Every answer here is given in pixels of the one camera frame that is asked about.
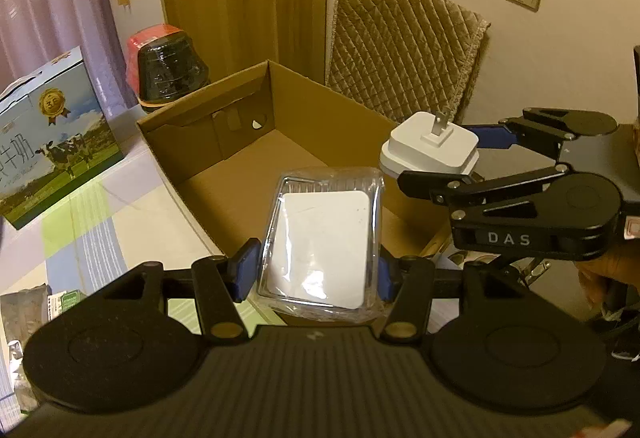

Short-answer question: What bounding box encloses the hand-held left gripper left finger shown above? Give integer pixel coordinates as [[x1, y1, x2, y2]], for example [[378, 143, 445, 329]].
[[87, 238, 262, 351]]

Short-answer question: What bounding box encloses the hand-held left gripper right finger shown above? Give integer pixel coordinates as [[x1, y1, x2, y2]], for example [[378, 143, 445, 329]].
[[377, 254, 538, 345]]

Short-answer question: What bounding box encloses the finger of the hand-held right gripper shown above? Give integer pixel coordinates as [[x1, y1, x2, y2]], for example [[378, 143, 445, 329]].
[[397, 162, 572, 219], [470, 106, 576, 159]]

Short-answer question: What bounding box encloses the white power adapter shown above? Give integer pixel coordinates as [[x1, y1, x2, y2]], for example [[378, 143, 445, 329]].
[[379, 110, 481, 179]]

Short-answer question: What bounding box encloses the clear plastic case white card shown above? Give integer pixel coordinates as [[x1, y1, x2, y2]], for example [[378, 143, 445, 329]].
[[256, 166, 386, 326]]

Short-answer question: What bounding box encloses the brown cardboard box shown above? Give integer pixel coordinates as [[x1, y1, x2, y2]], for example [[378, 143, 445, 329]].
[[136, 60, 453, 326]]

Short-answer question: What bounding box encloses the checked cloth covered desktop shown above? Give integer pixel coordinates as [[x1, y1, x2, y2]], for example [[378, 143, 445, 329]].
[[0, 100, 286, 424]]

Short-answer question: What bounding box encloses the person's right hand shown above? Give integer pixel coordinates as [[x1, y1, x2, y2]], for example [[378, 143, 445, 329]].
[[579, 245, 640, 315]]

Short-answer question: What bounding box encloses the brown quilted chair cushion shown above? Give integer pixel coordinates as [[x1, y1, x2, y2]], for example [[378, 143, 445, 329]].
[[325, 0, 492, 125]]

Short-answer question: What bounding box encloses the green and white box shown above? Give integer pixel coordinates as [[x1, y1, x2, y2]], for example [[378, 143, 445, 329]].
[[47, 290, 83, 319]]

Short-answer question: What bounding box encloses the silver foil bag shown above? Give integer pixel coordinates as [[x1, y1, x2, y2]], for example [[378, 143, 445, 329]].
[[0, 285, 51, 344]]

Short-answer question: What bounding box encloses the blue milk carton cow print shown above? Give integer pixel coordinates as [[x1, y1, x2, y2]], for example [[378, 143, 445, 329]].
[[0, 46, 126, 231]]

